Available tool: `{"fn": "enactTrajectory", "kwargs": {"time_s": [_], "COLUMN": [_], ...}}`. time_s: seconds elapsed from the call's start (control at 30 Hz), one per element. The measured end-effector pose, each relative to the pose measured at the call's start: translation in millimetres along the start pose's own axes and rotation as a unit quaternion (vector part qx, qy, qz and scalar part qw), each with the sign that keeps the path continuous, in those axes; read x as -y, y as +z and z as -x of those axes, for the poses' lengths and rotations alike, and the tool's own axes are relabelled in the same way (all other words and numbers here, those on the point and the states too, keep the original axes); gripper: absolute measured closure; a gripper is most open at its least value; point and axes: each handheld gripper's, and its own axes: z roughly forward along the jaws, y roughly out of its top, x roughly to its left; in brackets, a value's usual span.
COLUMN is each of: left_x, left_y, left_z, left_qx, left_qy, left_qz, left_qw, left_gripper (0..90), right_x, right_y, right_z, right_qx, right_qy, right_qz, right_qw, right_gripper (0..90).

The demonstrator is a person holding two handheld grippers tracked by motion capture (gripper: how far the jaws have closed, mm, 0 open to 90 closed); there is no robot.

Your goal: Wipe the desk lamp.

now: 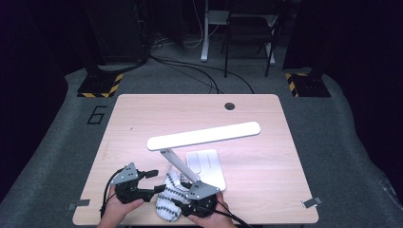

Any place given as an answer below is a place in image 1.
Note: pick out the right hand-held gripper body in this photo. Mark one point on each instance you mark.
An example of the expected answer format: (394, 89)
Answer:
(201, 202)

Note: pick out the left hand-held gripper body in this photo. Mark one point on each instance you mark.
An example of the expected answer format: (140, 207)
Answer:
(128, 190)

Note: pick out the white cloth with dark pattern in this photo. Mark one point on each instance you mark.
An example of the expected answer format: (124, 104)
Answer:
(171, 202)

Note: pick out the white desk lamp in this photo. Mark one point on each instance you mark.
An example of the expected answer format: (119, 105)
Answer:
(202, 135)

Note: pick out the person's right hand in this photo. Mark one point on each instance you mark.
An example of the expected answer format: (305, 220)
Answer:
(217, 220)

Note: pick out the person's left hand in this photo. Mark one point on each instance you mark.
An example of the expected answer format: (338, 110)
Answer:
(115, 210)

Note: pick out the grey tape piece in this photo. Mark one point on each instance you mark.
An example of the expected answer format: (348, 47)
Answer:
(79, 204)
(312, 202)

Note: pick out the black stand with striped base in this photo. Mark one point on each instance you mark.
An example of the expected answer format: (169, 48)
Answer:
(309, 85)
(99, 85)

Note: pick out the dark cabinet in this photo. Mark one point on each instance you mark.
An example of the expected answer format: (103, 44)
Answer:
(117, 28)

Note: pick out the dark curtain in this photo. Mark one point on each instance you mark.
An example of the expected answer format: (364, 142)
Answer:
(364, 47)
(25, 63)

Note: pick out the black chair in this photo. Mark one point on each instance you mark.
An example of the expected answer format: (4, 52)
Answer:
(250, 27)

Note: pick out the white desk frame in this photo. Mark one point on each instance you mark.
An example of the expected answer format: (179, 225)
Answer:
(205, 38)

